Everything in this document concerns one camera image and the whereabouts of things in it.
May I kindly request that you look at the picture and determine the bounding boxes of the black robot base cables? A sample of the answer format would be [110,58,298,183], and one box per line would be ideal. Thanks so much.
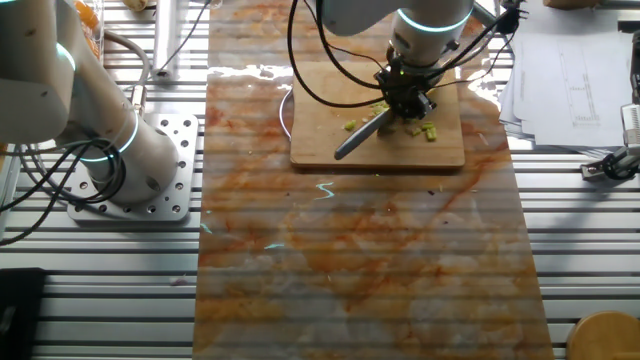
[0,138,127,246]

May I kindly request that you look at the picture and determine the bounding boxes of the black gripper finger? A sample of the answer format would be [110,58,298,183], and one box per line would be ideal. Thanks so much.
[415,93,438,119]
[387,97,419,121]

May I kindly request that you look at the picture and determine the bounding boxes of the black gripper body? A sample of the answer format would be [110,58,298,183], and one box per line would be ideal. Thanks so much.
[374,59,435,104]

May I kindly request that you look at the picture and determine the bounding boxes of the tan cardboard box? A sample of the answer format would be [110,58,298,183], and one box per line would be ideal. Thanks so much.
[542,0,601,10]

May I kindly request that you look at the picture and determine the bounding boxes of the white paper sheets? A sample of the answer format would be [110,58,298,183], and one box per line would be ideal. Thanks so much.
[498,0,640,154]

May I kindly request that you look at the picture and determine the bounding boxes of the small silver camera on mount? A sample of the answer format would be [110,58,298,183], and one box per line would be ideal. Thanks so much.
[579,102,640,182]

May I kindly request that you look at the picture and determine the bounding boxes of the orange fruit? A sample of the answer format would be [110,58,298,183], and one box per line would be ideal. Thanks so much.
[74,0,100,31]
[83,34,103,61]

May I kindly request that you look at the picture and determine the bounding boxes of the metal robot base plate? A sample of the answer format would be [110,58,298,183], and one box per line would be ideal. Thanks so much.
[67,113,200,223]

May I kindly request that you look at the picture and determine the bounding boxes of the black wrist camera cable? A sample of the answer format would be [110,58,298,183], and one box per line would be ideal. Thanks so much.
[286,0,524,109]

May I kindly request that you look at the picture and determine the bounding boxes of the white plastic wrap roll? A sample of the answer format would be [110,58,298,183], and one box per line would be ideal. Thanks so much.
[151,0,180,82]

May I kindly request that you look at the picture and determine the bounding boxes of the wrist camera on silver bracket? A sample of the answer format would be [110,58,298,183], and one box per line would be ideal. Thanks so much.
[472,0,529,36]

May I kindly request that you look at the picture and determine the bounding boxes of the orange marble patterned mat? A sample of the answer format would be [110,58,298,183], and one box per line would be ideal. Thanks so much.
[192,0,555,360]

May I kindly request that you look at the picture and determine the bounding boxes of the wooden cutting board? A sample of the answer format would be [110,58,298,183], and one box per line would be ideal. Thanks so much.
[278,60,466,169]

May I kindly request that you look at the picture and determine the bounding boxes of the black rectangular case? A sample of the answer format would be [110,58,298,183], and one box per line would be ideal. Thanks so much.
[0,267,48,360]

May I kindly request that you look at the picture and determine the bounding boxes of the wooden cup tree stand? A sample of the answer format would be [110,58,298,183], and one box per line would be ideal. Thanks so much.
[566,309,640,360]

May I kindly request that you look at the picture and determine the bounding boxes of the steel cleaver knife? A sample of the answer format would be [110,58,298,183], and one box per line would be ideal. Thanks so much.
[333,107,396,161]

